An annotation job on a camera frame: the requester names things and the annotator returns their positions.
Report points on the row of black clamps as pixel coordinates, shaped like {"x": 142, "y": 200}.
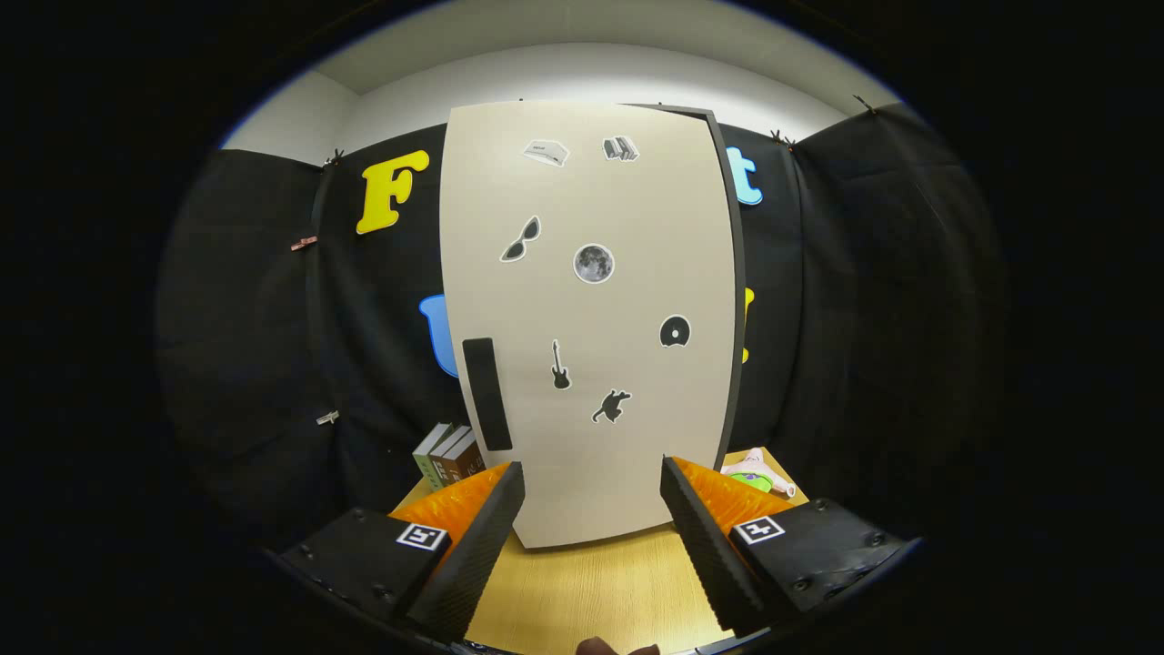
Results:
{"x": 336, "y": 157}

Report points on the red clothes peg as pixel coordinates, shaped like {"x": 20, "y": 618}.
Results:
{"x": 304, "y": 243}

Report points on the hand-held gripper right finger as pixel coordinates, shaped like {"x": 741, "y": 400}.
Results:
{"x": 705, "y": 555}

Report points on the white clothes peg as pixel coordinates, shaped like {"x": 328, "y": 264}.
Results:
{"x": 327, "y": 418}

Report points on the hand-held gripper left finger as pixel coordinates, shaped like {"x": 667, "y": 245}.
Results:
{"x": 477, "y": 555}

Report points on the black backdrop cloth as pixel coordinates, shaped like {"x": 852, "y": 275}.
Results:
{"x": 864, "y": 318}

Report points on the pink and green toy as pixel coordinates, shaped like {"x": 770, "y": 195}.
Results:
{"x": 753, "y": 478}

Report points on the green book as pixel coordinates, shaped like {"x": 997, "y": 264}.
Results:
{"x": 429, "y": 464}

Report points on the grey cabinet body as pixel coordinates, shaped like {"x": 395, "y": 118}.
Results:
{"x": 740, "y": 291}

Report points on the brown book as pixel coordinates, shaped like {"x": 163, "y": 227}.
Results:
{"x": 466, "y": 462}

